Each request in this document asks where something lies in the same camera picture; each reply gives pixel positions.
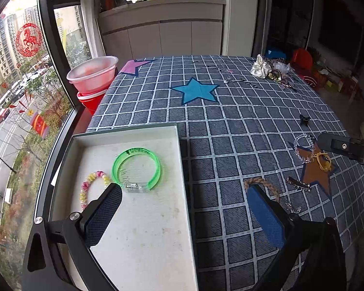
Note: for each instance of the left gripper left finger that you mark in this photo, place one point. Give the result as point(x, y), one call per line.
point(97, 215)

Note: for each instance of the red plastic stool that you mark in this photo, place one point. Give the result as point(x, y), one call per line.
point(302, 64)

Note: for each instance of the black small hair claw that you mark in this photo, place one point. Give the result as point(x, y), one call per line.
point(304, 120)

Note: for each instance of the pink plastic basin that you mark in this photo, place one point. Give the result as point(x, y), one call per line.
point(93, 75)

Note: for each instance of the white low cabinet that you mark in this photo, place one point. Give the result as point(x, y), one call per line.
point(162, 28)

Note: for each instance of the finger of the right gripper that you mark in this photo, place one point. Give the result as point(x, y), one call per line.
point(346, 146)

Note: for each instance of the red paper-cut window decal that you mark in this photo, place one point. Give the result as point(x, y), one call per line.
point(28, 40)

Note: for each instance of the blue plastic stool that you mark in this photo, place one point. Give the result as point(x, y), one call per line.
point(275, 54)

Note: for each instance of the silver metal hair clip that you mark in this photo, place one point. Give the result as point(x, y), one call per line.
point(298, 184)

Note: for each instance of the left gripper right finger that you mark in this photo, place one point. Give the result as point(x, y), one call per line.
point(273, 219)

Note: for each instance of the red plastic bucket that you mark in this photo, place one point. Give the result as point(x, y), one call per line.
point(91, 101)

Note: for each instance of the white fabric scrunchie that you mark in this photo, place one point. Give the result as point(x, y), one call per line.
point(260, 68)

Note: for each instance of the blue grid star tablecloth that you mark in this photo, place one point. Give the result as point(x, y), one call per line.
point(233, 126)

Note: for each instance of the pile of mixed jewelry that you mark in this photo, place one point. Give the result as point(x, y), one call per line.
point(280, 73)

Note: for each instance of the green translucent bangle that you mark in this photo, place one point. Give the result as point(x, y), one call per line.
point(136, 170)

